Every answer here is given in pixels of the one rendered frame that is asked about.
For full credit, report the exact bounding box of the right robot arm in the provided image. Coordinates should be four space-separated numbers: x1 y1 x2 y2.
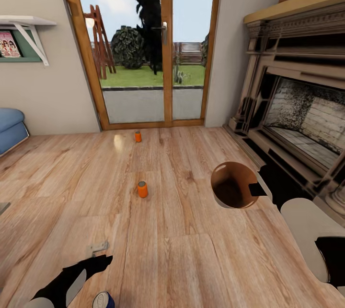
249 166 345 297

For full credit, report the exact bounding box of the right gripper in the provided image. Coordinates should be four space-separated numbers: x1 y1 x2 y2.
249 183 267 196

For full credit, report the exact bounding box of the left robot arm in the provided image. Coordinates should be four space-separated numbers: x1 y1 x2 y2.
22 241 113 308

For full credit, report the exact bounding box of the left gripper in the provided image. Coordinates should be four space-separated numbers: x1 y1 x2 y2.
84 254 113 278

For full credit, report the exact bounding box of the trash can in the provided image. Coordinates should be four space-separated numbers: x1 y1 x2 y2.
210 161 259 209

